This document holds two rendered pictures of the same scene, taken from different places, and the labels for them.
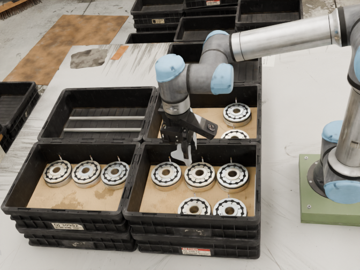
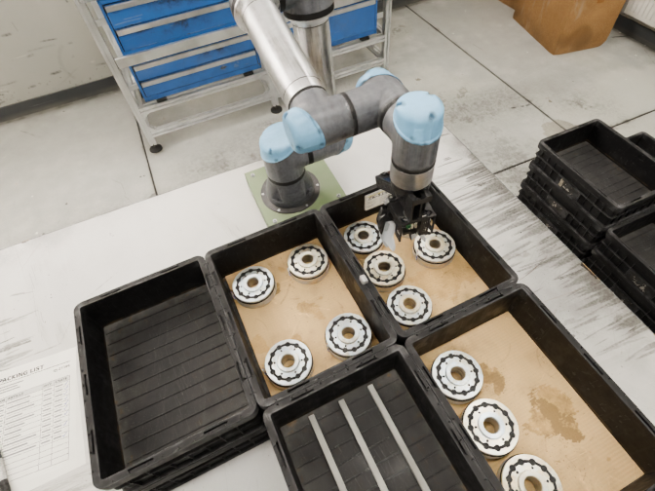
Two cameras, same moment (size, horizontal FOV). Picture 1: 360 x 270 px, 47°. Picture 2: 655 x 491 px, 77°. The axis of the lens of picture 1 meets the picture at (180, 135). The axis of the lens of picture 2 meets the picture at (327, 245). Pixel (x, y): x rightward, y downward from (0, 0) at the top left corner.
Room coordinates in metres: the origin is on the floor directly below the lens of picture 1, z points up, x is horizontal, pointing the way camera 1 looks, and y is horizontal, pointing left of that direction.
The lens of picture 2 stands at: (1.30, 0.31, 1.71)
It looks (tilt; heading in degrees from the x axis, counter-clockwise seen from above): 54 degrees down; 233
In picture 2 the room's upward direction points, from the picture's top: 6 degrees counter-clockwise
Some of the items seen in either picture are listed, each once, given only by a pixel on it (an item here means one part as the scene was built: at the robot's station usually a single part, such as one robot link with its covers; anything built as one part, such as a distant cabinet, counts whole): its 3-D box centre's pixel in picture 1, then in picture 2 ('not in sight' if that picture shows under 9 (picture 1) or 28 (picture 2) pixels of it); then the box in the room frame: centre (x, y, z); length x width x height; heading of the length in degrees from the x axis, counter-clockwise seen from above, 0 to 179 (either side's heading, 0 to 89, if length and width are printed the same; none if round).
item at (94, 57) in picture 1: (87, 57); not in sight; (1.97, 0.41, 0.71); 0.22 x 0.19 x 0.01; 72
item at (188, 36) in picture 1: (209, 49); not in sight; (2.41, -0.31, 0.31); 0.40 x 0.30 x 0.34; 72
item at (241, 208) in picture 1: (229, 211); not in sight; (0.71, -0.10, 0.86); 0.10 x 0.10 x 0.01
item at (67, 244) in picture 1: (88, 204); not in sight; (0.93, 0.37, 0.76); 0.40 x 0.30 x 0.12; 74
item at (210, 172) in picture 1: (199, 173); (384, 268); (0.88, -0.04, 0.86); 0.10 x 0.10 x 0.01
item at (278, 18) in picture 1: (269, 40); not in sight; (2.29, -0.70, 0.37); 0.40 x 0.30 x 0.45; 72
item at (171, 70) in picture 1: (172, 78); (415, 132); (0.86, -0.01, 1.27); 0.09 x 0.08 x 0.11; 71
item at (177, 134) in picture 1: (177, 122); (409, 203); (0.87, 0.00, 1.11); 0.09 x 0.08 x 0.12; 66
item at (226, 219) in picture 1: (194, 179); (410, 243); (0.82, -0.02, 0.92); 0.40 x 0.30 x 0.02; 74
